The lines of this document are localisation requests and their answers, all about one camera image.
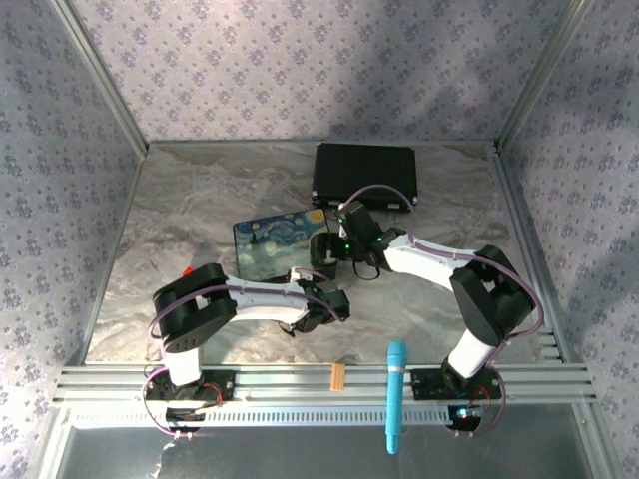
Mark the starry night painted box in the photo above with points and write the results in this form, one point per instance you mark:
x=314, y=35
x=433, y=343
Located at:
x=269, y=244

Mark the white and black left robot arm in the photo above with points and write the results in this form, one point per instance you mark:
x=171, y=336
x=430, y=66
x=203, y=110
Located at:
x=259, y=302

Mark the small orange wooden block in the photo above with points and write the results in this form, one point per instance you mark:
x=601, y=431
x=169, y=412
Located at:
x=338, y=378

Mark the black rectangular case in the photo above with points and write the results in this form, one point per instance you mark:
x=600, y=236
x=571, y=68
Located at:
x=364, y=169

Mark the blue toy microphone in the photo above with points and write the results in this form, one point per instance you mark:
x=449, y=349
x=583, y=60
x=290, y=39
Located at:
x=396, y=389

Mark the small red object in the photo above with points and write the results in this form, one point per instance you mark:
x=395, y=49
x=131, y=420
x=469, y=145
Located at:
x=189, y=272

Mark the grey metal sheet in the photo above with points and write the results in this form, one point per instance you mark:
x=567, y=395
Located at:
x=299, y=454

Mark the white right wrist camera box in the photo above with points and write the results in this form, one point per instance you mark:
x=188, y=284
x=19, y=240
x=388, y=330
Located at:
x=343, y=231

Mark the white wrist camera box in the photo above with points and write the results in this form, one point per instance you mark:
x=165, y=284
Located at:
x=302, y=274
x=343, y=231

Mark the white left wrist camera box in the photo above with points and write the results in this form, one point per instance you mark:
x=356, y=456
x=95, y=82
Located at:
x=302, y=274

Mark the aluminium mounting rail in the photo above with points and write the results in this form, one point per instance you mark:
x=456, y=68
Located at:
x=289, y=381

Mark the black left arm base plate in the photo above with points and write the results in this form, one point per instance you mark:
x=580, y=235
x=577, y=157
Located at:
x=224, y=386

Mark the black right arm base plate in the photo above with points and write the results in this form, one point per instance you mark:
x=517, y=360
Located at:
x=424, y=384

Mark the black bracket under left base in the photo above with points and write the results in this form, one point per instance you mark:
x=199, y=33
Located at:
x=182, y=420

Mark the aluminium side rail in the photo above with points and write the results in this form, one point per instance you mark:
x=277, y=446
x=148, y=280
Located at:
x=524, y=239

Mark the black bracket with status light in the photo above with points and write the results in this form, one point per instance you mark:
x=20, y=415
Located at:
x=466, y=418

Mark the aluminium corner post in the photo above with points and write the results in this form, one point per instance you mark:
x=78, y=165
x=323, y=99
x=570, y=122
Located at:
x=541, y=70
x=107, y=80

